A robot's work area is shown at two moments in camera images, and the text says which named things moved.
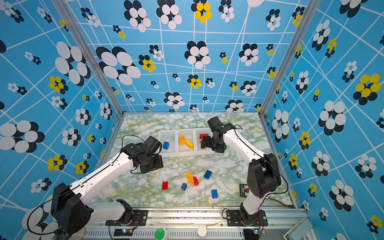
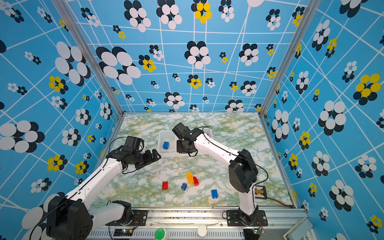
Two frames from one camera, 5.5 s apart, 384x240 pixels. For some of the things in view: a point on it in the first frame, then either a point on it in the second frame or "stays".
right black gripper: x=206 y=143 to x=179 y=149
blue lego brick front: x=214 y=193 stays
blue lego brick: x=166 y=145 stays
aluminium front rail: x=183 y=225 stays
